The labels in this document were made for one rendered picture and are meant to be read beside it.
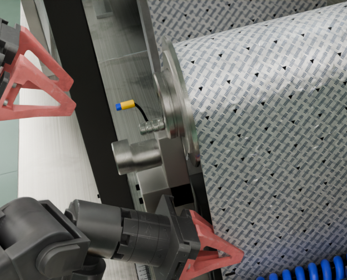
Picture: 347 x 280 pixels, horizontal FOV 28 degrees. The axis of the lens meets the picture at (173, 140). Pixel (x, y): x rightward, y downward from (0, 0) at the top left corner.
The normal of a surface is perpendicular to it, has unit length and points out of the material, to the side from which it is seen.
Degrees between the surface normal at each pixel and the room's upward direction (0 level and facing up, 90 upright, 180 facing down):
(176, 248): 60
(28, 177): 0
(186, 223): 30
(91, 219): 44
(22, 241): 12
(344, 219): 90
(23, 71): 103
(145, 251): 88
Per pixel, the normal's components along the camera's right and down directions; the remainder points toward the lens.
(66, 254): 0.64, 0.47
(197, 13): 0.18, 0.51
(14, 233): -0.55, -0.27
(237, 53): -0.07, -0.52
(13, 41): 0.49, -0.80
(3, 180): -0.18, -0.84
